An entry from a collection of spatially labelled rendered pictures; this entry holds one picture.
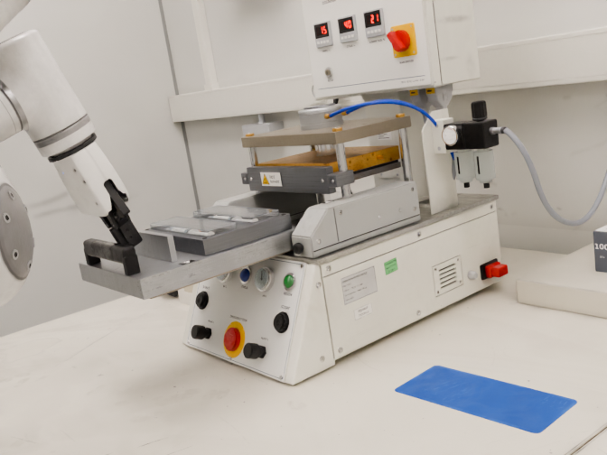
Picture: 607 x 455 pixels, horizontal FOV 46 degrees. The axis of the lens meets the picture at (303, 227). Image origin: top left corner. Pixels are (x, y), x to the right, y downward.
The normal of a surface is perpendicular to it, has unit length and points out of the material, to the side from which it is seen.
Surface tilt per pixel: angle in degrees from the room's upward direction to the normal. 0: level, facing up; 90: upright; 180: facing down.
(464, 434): 0
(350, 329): 90
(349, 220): 90
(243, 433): 0
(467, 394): 0
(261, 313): 65
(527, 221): 90
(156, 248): 90
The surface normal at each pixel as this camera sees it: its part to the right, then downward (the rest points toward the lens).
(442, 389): -0.15, -0.97
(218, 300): -0.76, -0.18
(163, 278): 0.63, 0.07
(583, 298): -0.77, 0.25
